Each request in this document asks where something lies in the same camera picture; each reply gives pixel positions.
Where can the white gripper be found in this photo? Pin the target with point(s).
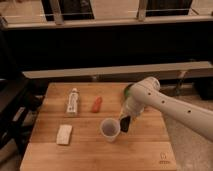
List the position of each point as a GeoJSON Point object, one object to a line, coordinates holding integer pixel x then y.
{"type": "Point", "coordinates": [131, 108]}

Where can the black eraser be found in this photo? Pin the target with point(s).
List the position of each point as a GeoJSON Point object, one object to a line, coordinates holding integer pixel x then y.
{"type": "Point", "coordinates": [124, 123]}

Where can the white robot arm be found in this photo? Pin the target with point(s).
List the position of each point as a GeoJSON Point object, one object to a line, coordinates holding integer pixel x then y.
{"type": "Point", "coordinates": [147, 93]}

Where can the white sponge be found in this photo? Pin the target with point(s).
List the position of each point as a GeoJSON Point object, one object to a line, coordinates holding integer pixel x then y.
{"type": "Point", "coordinates": [63, 134]}

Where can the clear plastic cup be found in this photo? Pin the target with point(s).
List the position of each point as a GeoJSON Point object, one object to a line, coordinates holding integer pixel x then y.
{"type": "Point", "coordinates": [110, 129]}

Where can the green bowl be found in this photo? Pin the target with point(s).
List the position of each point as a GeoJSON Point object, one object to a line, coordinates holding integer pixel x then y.
{"type": "Point", "coordinates": [126, 91]}

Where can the orange carrot toy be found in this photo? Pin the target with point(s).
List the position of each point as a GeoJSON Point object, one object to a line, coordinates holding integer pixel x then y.
{"type": "Point", "coordinates": [97, 105]}

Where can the white tube bottle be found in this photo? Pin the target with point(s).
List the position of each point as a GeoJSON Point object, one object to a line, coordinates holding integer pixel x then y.
{"type": "Point", "coordinates": [73, 100]}

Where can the dark side table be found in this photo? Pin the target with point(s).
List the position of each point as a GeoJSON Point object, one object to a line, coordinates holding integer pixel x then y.
{"type": "Point", "coordinates": [16, 101]}

